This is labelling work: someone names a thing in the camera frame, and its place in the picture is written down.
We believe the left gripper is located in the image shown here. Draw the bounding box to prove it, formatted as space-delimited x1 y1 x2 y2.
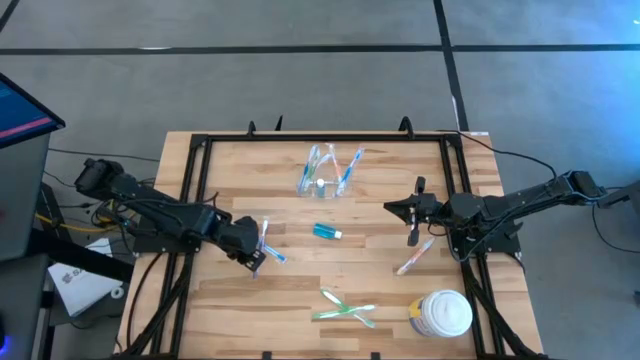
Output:
217 214 267 274

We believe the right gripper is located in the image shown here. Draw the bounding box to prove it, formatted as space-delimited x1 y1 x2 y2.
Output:
383 174 451 248

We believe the purple white toothbrush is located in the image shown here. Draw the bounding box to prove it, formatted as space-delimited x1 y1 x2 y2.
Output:
251 217 271 280

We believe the orange white toothbrush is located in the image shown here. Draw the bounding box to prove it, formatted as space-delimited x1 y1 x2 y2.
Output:
393 236 437 277
325 142 347 182

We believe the clear acrylic organizer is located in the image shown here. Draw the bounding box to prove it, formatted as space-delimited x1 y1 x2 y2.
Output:
296 172 354 201

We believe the white lidded wipes canister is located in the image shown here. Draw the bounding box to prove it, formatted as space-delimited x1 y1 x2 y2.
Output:
408 288 474 339

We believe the white paper sheet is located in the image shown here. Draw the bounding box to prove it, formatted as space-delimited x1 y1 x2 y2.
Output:
47 237 125 318

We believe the grey stand foot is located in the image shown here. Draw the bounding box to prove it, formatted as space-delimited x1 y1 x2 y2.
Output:
597 179 640 211

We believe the grey cabinet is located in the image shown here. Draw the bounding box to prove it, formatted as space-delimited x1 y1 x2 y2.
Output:
0 132 52 262

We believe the computer monitor blue screen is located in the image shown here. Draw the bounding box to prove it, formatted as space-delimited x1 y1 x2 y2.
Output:
0 72 67 150

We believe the black aluminium table frame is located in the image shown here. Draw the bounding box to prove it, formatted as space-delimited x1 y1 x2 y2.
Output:
117 119 546 360

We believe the black cart frame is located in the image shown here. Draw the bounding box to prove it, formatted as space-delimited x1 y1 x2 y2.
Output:
0 227 135 360

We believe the black floor cable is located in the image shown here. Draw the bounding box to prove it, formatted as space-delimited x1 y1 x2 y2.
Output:
47 147 161 164
591 185 640 255

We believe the yellow cable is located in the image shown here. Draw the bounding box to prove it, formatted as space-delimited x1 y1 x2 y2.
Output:
33 212 132 236

